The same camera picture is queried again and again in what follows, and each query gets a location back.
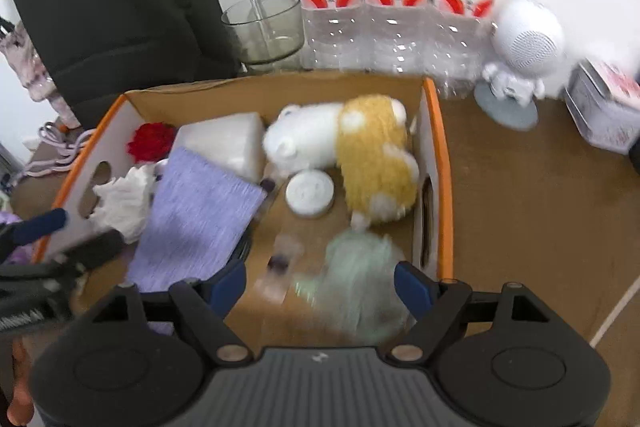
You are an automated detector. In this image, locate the iridescent plastic bag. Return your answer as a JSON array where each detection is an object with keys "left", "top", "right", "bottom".
[{"left": 293, "top": 230, "right": 409, "bottom": 345}]

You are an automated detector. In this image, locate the small clear zip bag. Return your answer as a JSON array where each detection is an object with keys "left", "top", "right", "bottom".
[{"left": 254, "top": 233, "right": 305, "bottom": 306}]

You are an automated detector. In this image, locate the purple cloth pouch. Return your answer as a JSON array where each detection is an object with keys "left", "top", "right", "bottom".
[{"left": 124, "top": 146, "right": 269, "bottom": 338}]

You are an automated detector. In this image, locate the white tissue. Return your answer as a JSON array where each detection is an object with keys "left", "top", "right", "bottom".
[{"left": 89, "top": 164, "right": 156, "bottom": 244}]

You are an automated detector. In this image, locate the white jar lid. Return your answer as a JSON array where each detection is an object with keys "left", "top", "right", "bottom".
[{"left": 285, "top": 169, "right": 335, "bottom": 218}]

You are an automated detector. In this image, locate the translucent cotton swab box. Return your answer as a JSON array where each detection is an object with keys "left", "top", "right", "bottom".
[{"left": 171, "top": 113, "right": 266, "bottom": 183}]

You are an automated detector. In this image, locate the red artificial rose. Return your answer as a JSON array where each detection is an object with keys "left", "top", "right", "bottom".
[{"left": 127, "top": 122, "right": 177, "bottom": 164}]

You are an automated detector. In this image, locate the yellow white plush toy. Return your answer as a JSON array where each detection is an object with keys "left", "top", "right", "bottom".
[{"left": 262, "top": 94, "right": 420, "bottom": 230}]

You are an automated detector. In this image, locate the purple tissue pack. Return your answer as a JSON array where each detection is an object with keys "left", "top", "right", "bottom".
[{"left": 0, "top": 211, "right": 34, "bottom": 265}]

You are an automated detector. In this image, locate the red orange cardboard box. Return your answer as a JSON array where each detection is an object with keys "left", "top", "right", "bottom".
[{"left": 35, "top": 72, "right": 452, "bottom": 350}]

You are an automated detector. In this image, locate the mottled purple vase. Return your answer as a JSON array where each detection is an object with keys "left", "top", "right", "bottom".
[{"left": 1, "top": 18, "right": 80, "bottom": 129}]

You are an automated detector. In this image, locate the black paper bag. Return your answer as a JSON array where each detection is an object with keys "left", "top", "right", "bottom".
[{"left": 13, "top": 0, "right": 240, "bottom": 128}]

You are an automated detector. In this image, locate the small tin box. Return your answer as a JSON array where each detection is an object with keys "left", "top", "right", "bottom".
[{"left": 563, "top": 58, "right": 639, "bottom": 155}]

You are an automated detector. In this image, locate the glass cup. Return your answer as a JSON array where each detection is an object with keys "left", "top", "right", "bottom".
[{"left": 221, "top": 0, "right": 305, "bottom": 75}]

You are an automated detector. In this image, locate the white astronaut speaker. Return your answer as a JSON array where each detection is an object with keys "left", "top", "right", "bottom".
[{"left": 473, "top": 0, "right": 566, "bottom": 132}]

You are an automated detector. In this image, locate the glass straw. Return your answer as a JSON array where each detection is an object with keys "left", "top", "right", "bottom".
[{"left": 248, "top": 0, "right": 271, "bottom": 54}]

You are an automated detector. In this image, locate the lilac rope cord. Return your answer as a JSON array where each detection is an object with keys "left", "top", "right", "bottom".
[{"left": 22, "top": 120, "right": 99, "bottom": 178}]

